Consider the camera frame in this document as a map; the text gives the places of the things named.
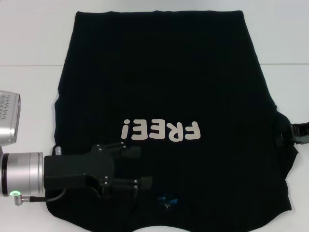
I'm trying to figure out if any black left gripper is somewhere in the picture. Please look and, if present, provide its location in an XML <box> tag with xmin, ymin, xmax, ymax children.
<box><xmin>44</xmin><ymin>142</ymin><xmax>153</xmax><ymax>198</ymax></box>

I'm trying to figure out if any black shirt with FREE print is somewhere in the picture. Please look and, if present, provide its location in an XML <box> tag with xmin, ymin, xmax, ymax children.
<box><xmin>45</xmin><ymin>10</ymin><xmax>300</xmax><ymax>232</ymax></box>

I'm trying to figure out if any thin left wrist cable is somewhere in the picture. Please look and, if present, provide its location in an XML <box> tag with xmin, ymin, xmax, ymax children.
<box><xmin>13</xmin><ymin>188</ymin><xmax>67</xmax><ymax>206</ymax></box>

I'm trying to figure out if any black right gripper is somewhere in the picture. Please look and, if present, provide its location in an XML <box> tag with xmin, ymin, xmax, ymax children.
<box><xmin>276</xmin><ymin>122</ymin><xmax>309</xmax><ymax>145</ymax></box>

